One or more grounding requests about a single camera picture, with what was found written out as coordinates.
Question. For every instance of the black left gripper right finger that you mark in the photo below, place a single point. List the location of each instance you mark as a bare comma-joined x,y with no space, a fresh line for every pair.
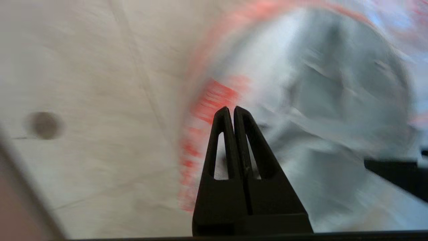
274,201

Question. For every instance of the grey wall baseboard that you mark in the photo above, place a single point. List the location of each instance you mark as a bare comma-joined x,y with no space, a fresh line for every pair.
30,207

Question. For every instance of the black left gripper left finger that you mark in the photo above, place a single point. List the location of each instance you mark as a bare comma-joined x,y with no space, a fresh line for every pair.
217,201

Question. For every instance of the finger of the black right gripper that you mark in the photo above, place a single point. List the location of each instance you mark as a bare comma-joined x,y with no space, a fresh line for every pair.
408,174

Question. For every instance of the round metal floor drain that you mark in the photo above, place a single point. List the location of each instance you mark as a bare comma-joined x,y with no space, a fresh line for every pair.
44,125

